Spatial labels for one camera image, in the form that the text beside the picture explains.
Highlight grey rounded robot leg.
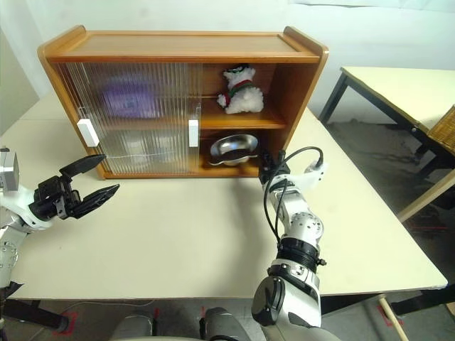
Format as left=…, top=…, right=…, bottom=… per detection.
left=198, top=307, right=250, bottom=341
left=112, top=312, right=157, bottom=341

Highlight white door handle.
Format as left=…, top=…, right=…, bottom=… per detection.
left=188, top=119, right=199, bottom=148
left=77, top=119, right=100, bottom=147

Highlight purple tissue pack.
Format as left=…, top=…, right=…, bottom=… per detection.
left=99, top=80, right=157, bottom=120

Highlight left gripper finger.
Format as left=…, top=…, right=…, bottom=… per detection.
left=59, top=153, right=107, bottom=178
left=80, top=183, right=121, bottom=218

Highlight metal bowl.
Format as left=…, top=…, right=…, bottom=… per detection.
left=208, top=134, right=261, bottom=168

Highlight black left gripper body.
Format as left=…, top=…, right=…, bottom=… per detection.
left=28, top=175, right=82, bottom=221

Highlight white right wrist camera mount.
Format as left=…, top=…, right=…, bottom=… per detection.
left=273, top=160, right=330, bottom=189

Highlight wooden stick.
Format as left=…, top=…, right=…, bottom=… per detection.
left=377, top=296, right=410, bottom=341

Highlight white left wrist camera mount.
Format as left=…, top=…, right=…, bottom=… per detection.
left=0, top=147, right=54, bottom=232

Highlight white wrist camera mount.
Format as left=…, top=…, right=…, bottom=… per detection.
left=0, top=147, right=54, bottom=232
left=273, top=160, right=330, bottom=189

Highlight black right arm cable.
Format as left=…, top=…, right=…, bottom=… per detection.
left=262, top=146, right=325, bottom=246

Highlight black main table frame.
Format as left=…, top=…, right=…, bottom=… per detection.
left=3, top=289, right=455, bottom=333

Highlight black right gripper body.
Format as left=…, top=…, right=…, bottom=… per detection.
left=258, top=151, right=291, bottom=184

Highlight ribbed clear sliding door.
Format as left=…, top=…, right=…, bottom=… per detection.
left=76, top=63, right=203, bottom=175
left=55, top=63, right=203, bottom=175

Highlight white plush toy dog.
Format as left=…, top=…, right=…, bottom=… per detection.
left=216, top=63, right=264, bottom=115

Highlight wicker basket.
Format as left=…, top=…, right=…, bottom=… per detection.
left=426, top=104, right=455, bottom=156

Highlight beige side table black legs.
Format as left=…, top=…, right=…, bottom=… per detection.
left=318, top=66, right=455, bottom=223

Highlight wooden cabinet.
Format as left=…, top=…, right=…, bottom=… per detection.
left=37, top=24, right=330, bottom=180

